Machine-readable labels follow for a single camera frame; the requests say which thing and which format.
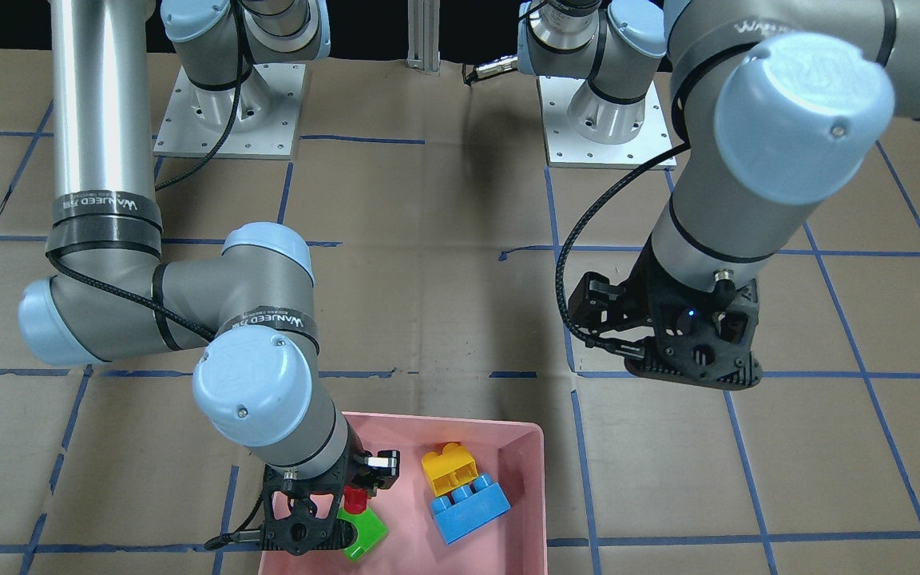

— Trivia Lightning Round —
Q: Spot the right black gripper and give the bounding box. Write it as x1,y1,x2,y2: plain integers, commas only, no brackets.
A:
260,424,401,556

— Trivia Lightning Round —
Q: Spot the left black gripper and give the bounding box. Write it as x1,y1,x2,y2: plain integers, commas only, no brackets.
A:
567,243,764,391

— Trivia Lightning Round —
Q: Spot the red toy block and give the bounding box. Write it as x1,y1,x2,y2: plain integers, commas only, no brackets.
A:
342,485,369,514

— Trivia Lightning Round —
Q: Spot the green toy block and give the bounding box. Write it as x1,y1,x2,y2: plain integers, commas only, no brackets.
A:
337,506,388,563

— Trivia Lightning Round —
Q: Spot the yellow toy block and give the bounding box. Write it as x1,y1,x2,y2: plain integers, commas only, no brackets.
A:
421,442,479,498

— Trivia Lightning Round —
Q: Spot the blue toy block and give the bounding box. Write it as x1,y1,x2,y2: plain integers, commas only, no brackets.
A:
430,474,511,545

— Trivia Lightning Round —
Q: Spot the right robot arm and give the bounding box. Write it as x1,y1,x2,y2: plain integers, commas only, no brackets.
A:
18,1,399,556

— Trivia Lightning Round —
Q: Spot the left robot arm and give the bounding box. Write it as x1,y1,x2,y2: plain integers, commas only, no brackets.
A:
518,1,920,391

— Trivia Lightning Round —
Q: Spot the pink plastic box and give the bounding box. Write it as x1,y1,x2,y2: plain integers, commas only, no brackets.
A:
259,412,547,574

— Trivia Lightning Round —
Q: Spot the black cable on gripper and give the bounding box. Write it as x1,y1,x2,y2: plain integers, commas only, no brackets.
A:
554,142,692,352

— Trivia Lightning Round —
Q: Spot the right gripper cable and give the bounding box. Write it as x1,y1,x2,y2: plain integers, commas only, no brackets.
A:
204,487,269,552

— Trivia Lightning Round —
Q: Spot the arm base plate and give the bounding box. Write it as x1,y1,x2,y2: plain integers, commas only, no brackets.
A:
153,64,307,160
537,77,672,169

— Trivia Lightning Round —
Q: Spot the aluminium frame post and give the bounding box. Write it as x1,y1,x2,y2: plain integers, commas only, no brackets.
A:
405,0,441,76

